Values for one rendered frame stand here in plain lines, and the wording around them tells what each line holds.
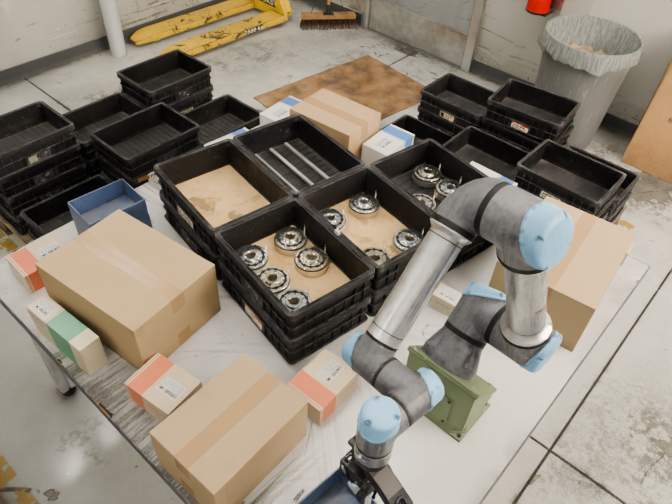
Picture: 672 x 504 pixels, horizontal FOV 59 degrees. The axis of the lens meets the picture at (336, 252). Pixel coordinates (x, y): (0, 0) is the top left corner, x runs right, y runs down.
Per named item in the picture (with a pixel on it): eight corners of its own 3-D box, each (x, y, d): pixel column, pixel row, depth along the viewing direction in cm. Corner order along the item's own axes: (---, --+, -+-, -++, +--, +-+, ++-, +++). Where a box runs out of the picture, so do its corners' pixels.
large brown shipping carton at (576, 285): (530, 238, 212) (546, 195, 198) (612, 276, 201) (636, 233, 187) (481, 305, 189) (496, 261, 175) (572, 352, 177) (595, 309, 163)
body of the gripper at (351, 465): (363, 450, 130) (367, 422, 121) (391, 479, 125) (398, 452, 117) (337, 473, 126) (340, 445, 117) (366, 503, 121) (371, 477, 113)
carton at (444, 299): (506, 331, 181) (511, 319, 177) (498, 344, 178) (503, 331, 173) (438, 295, 191) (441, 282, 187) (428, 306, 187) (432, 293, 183)
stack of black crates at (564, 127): (558, 176, 335) (587, 104, 303) (530, 203, 316) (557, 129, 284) (494, 145, 354) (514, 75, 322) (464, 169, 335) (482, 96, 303)
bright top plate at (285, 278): (296, 283, 170) (296, 282, 170) (265, 297, 166) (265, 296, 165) (278, 262, 176) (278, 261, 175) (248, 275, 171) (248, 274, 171)
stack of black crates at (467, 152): (521, 209, 312) (539, 156, 288) (491, 237, 295) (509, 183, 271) (457, 177, 330) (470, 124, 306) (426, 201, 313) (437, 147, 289)
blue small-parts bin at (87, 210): (126, 193, 208) (122, 178, 203) (149, 215, 201) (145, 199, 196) (72, 218, 198) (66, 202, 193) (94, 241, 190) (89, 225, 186)
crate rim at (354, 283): (377, 275, 167) (377, 270, 165) (290, 324, 153) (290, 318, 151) (295, 201, 189) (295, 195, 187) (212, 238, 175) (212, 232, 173)
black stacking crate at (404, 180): (505, 221, 202) (514, 195, 194) (445, 256, 188) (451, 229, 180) (424, 164, 223) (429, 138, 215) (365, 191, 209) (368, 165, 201)
